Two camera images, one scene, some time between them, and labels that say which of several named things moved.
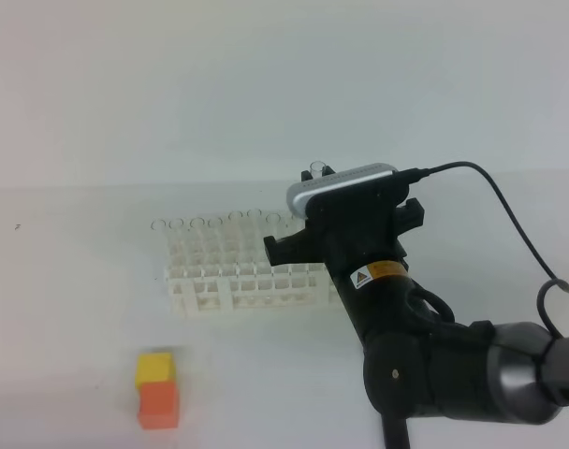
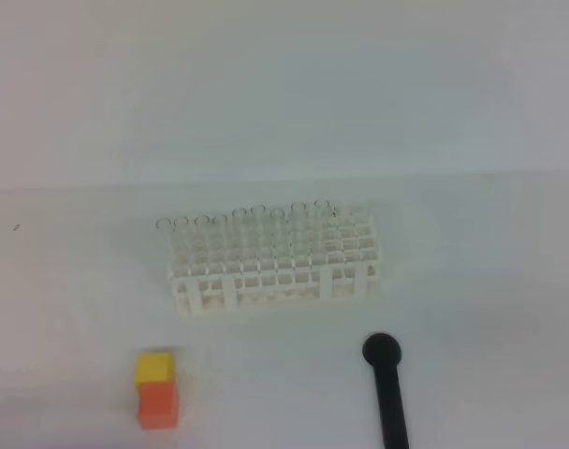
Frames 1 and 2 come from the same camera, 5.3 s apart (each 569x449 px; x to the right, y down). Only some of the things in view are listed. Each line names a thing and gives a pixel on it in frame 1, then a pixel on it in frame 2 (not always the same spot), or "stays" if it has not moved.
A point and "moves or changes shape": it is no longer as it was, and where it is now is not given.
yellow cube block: (154, 368) stays
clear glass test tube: (316, 168) moves or changes shape
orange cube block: (158, 406) stays
